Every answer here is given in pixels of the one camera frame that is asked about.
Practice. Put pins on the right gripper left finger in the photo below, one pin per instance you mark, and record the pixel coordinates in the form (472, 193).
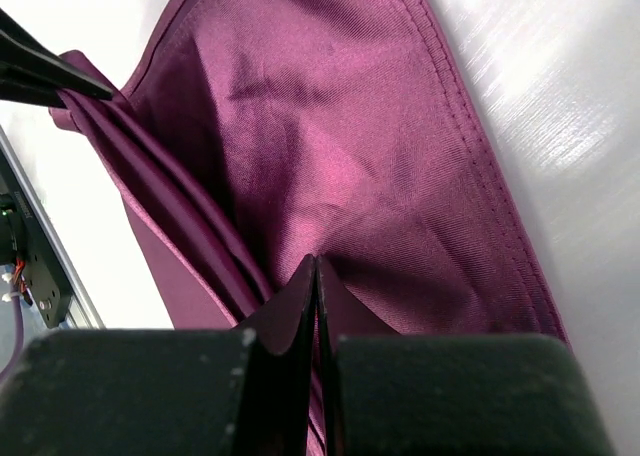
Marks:
(243, 391)

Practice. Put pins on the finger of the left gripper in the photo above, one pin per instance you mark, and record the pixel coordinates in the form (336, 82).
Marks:
(31, 74)

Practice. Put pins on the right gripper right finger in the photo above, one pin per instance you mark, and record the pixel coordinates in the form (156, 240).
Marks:
(498, 394)

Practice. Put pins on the purple satin napkin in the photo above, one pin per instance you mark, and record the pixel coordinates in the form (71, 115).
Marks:
(254, 133)

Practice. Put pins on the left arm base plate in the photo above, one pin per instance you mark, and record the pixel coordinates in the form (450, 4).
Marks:
(40, 276)

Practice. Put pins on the front aluminium rail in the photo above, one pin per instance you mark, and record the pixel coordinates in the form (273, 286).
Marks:
(82, 312)

